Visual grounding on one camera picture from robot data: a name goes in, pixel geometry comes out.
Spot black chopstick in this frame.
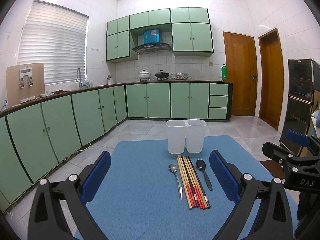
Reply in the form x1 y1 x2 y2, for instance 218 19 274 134
188 157 211 209

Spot black plastic spoon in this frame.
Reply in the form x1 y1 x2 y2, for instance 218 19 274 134
196 159 213 191

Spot light bamboo chopstick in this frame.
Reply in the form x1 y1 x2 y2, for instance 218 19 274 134
177 155 193 210

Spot red patterned chopstick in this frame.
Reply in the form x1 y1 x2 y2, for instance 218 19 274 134
182 156 204 209

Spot metal spoon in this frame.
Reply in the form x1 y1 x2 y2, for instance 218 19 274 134
169 163 183 200

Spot green lower kitchen cabinets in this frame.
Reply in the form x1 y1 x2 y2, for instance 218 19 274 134
1 80 233 210

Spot brown wooden stool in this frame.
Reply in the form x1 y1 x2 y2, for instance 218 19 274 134
260 160 285 180

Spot black glass cabinet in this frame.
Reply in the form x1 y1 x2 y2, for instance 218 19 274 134
280 59 319 155

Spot right wooden door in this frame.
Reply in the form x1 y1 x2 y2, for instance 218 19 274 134
259 29 284 129

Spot wooden door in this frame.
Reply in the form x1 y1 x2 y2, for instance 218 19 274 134
223 31 258 116
259 29 284 129

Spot white twin utensil holder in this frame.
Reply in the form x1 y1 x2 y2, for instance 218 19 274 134
166 119 207 154

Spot green thermos bottle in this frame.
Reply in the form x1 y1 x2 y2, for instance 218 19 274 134
221 64 227 81

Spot blue table mat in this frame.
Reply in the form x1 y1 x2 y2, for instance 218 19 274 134
74 135 299 240

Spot left wooden door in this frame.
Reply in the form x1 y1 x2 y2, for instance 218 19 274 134
223 31 258 116

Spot glass jars on counter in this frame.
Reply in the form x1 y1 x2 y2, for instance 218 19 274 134
170 72 192 80

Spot brown board with device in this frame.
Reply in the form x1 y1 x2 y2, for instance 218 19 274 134
7 63 45 107

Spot black wok pan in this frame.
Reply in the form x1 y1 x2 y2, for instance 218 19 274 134
155 70 169 81

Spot chrome sink faucet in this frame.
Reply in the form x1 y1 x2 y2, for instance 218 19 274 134
76 67 82 89

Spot white cooking pot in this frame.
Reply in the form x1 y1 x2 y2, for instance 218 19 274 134
139 70 150 81

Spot black range hood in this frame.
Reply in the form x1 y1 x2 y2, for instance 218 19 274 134
133 42 172 55

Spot blue box above hood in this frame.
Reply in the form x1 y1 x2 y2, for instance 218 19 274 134
143 29 161 44

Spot white window blind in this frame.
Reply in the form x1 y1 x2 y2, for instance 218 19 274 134
17 0 89 85

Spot green upper wall cabinets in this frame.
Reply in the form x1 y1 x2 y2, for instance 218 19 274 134
106 7 214 63

